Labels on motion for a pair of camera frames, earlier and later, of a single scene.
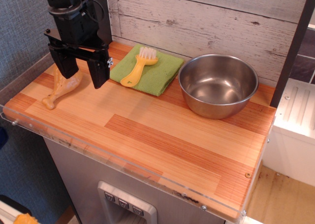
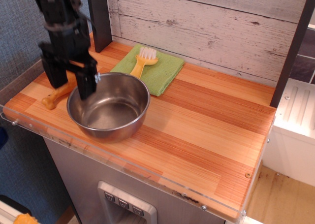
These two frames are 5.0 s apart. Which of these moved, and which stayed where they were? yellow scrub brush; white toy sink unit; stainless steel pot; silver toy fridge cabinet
Moved: stainless steel pot
Stayed: silver toy fridge cabinet; white toy sink unit; yellow scrub brush
